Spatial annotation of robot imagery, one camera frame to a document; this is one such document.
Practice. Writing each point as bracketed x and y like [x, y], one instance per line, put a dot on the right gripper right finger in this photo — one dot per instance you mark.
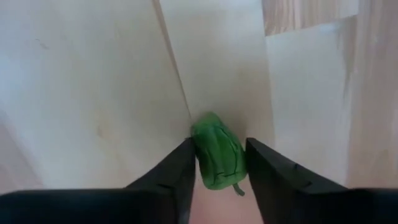
[295, 196]

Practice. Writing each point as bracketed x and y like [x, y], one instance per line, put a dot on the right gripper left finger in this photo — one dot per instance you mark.
[140, 202]

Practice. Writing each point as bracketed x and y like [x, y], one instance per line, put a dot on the small green bell pepper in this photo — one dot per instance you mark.
[219, 152]

